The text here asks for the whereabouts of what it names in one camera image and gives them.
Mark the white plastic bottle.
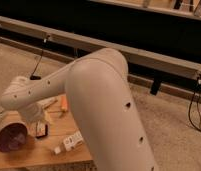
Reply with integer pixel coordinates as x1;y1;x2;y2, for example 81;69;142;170
54;131;84;155

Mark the black cable left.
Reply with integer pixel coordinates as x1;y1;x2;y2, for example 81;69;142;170
29;34;50;81

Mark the grey metal rail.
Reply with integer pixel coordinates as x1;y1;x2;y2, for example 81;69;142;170
0;16;201;79

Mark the black cable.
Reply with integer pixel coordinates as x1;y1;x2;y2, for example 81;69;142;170
188;73;201;158
29;34;50;81

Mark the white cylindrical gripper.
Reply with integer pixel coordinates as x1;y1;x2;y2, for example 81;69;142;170
19;103;44;123

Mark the wooden table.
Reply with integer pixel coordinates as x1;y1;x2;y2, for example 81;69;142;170
0;97;92;169

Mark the dark purple bowl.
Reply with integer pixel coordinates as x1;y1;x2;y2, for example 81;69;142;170
0;123;28;153

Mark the black cable right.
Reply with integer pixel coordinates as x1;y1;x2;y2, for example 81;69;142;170
188;73;201;158

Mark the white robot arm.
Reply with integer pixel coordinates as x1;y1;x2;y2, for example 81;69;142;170
0;48;159;171

